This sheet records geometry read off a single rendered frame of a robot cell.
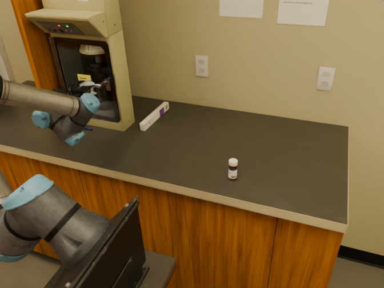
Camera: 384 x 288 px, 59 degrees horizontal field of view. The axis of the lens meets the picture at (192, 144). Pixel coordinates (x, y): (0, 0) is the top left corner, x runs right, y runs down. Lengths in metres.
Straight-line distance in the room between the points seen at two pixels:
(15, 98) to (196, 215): 0.81
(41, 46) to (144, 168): 0.77
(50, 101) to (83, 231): 0.51
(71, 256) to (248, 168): 0.82
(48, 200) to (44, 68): 1.02
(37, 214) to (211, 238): 0.83
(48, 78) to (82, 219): 1.07
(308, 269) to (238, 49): 1.06
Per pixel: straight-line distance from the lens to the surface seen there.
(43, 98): 1.21
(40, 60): 1.79
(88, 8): 1.58
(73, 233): 0.87
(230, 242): 1.49
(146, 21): 1.95
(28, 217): 0.90
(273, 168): 1.44
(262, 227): 1.38
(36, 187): 0.89
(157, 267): 1.08
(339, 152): 1.62
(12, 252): 1.01
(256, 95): 1.85
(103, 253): 0.79
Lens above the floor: 1.79
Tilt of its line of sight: 32 degrees down
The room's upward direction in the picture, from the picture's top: 2 degrees counter-clockwise
